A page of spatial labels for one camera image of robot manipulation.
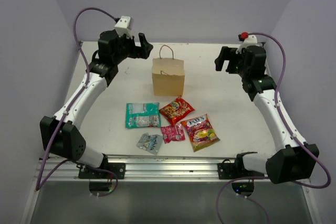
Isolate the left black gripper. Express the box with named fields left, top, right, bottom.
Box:
left=112, top=31, right=152, bottom=64

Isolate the brown paper bag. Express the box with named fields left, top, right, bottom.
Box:
left=152, top=45, right=185, bottom=97

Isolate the teal snack packet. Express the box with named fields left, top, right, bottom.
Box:
left=125, top=102, right=161, bottom=129

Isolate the red rice cracker packet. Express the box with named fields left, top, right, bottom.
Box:
left=159, top=96, right=195, bottom=125

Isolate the orange Fox's fruits candy bag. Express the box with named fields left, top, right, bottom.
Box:
left=181, top=114, right=220, bottom=152

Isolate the small pink snack packet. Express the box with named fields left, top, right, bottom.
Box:
left=161, top=123, right=185, bottom=144

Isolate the small silver blue snack packet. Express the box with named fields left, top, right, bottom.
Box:
left=137, top=133, right=163, bottom=155

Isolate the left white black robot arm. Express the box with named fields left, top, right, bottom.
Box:
left=40, top=30, right=153, bottom=178

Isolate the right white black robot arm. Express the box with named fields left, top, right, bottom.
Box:
left=215, top=46, right=319, bottom=184

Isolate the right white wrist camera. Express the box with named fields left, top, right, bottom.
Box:
left=236, top=32, right=258, bottom=54

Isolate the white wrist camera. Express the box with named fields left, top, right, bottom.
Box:
left=114, top=16, right=133, bottom=38
left=236, top=32, right=258, bottom=54

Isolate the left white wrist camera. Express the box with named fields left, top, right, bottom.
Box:
left=114, top=16, right=133, bottom=38

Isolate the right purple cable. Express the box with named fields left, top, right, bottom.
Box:
left=216, top=31, right=332, bottom=224

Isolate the purple cable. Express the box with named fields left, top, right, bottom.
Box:
left=216, top=31, right=332, bottom=224
left=35, top=7, right=119, bottom=197

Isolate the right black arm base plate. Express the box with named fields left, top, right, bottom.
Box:
left=217, top=159, right=265, bottom=180

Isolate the aluminium mounting rail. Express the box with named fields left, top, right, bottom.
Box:
left=34, top=154, right=310, bottom=183

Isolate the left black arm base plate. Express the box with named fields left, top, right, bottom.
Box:
left=77, top=162, right=126, bottom=179

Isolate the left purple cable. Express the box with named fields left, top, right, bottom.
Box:
left=35, top=7, right=119, bottom=197

